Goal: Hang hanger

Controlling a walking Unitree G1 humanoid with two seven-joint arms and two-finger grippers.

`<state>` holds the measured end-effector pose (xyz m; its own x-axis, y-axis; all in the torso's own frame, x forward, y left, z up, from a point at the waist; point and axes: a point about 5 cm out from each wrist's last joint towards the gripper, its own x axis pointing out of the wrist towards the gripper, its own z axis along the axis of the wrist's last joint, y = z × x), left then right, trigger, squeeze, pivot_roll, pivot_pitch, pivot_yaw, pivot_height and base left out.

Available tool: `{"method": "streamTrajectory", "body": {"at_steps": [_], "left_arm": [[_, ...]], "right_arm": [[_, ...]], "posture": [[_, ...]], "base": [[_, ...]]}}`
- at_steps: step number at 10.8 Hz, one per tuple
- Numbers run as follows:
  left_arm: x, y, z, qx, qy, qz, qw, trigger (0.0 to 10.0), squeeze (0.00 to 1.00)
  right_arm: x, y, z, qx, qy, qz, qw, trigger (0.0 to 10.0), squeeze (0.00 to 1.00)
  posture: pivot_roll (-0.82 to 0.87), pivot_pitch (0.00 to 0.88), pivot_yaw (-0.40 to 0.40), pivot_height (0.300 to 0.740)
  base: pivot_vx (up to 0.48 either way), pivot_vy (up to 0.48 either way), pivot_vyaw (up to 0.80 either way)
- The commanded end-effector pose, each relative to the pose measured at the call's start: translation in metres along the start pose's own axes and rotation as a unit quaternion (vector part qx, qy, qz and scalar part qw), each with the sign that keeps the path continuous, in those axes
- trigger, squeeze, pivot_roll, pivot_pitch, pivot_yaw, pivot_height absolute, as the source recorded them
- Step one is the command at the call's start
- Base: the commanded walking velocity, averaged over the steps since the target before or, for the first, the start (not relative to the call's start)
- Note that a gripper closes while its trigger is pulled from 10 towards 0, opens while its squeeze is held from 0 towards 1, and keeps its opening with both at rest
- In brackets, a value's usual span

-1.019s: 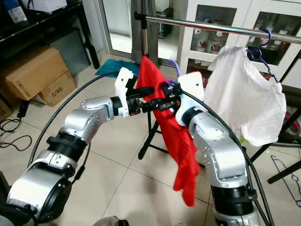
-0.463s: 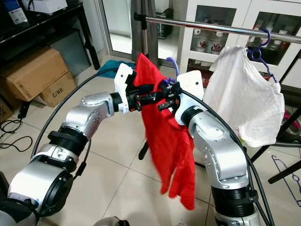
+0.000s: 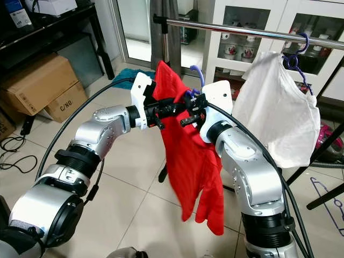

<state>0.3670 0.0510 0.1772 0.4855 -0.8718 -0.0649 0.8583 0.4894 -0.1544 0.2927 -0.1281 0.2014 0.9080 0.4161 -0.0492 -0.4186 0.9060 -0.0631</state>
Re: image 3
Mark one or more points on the white carton box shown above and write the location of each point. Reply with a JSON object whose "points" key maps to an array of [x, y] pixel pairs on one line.
{"points": [[54, 5]]}

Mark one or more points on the black power adaptor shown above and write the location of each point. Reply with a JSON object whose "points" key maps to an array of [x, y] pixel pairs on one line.
{"points": [[26, 124]]}

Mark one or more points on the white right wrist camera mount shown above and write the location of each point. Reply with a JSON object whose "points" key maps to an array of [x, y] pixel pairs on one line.
{"points": [[220, 97]]}

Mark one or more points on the white glass-door cabinet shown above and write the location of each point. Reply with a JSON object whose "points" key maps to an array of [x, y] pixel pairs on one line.
{"points": [[215, 32]]}

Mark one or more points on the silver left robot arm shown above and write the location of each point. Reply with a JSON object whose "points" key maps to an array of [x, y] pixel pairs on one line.
{"points": [[64, 209]]}

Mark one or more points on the purple plastic hanger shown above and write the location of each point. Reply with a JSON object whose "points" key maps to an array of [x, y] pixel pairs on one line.
{"points": [[313, 181], [292, 62], [202, 78]]}

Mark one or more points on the large brown cardboard box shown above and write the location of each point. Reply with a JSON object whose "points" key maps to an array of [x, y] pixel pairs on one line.
{"points": [[43, 83]]}

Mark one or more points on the pink vacuum cleaner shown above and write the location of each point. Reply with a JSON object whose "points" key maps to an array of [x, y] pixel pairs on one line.
{"points": [[334, 137]]}

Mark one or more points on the teal floor mat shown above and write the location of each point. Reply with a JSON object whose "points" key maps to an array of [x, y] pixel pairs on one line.
{"points": [[131, 78]]}

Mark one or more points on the steel and black clothes rack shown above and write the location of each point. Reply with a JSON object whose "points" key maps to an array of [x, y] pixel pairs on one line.
{"points": [[220, 28]]}

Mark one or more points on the plain white shirt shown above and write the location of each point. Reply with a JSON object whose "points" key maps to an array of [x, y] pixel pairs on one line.
{"points": [[274, 107]]}

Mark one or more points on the printed brown cardboard box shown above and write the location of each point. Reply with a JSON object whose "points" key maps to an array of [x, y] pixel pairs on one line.
{"points": [[6, 128]]}

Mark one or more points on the white mug with red print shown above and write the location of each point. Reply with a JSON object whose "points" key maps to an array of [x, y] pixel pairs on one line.
{"points": [[249, 53], [231, 51]]}

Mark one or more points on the black table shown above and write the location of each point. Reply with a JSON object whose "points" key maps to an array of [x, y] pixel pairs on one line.
{"points": [[54, 27]]}

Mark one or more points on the blue product box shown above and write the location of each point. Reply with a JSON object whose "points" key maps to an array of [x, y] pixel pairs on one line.
{"points": [[17, 13]]}

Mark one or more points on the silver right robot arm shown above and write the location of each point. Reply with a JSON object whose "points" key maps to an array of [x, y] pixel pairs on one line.
{"points": [[252, 177]]}

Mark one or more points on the grey robot leg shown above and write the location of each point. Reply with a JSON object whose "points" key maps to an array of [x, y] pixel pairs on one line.
{"points": [[136, 253]]}

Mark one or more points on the grey curtain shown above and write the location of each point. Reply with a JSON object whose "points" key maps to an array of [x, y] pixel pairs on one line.
{"points": [[164, 45]]}

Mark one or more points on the red shirt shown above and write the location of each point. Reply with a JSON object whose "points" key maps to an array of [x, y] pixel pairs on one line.
{"points": [[188, 161]]}

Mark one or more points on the glass sliding door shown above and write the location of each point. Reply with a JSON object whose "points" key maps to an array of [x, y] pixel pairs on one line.
{"points": [[134, 27]]}

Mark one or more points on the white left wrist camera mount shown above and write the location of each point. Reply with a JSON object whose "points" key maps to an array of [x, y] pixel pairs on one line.
{"points": [[141, 86]]}

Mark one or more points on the small brown cardboard box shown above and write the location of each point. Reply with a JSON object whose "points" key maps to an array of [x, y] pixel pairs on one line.
{"points": [[67, 105]]}

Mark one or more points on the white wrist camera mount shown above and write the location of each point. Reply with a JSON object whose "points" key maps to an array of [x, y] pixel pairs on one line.
{"points": [[220, 97], [141, 86]]}

